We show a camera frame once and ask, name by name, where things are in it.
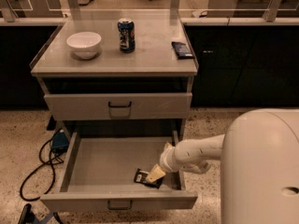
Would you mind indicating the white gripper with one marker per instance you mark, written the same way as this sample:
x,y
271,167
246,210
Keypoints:
x,y
165,161

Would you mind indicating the black rxbar chocolate bar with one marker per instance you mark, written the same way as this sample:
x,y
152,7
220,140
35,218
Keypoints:
x,y
140,178

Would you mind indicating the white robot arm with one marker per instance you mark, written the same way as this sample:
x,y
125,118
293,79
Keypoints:
x,y
259,157

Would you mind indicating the closed grey top drawer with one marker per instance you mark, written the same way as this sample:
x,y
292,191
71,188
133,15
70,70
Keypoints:
x,y
95,106

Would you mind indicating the open grey middle drawer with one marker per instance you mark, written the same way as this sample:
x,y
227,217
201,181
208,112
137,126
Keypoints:
x,y
98,170

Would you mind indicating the grey drawer cabinet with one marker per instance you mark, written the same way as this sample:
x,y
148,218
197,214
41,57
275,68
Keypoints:
x,y
152,67

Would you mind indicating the blue power adapter box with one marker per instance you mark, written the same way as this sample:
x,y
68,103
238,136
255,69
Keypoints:
x,y
59,141

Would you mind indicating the dark blue snack bar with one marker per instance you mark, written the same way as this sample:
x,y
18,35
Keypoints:
x,y
182,51

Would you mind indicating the blue soda can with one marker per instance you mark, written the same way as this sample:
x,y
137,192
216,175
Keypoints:
x,y
126,29

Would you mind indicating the white ceramic bowl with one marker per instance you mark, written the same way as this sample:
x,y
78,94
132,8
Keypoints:
x,y
85,45

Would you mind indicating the grey background table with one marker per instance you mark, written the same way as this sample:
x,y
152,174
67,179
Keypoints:
x,y
249,8

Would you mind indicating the black middle drawer handle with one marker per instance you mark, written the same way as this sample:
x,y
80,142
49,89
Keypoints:
x,y
119,205

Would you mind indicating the black drawer handle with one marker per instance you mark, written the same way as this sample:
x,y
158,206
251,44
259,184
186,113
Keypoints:
x,y
119,205
115,105

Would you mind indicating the black top drawer handle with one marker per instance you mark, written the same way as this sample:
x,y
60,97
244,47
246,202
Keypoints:
x,y
115,105

